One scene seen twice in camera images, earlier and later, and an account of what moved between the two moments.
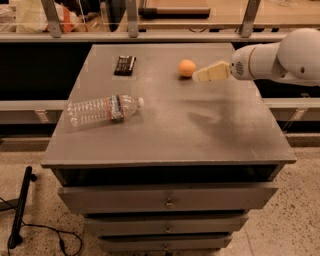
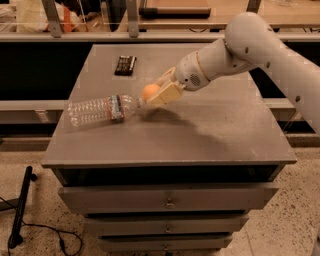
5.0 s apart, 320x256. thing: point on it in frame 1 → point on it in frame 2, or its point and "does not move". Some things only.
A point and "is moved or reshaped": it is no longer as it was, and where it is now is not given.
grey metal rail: [147, 38] does not move
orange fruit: [186, 68] is moved or reshaped
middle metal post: [132, 15] does not move
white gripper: [239, 66] → [188, 74]
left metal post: [52, 16] does not move
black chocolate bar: [124, 65] does not move
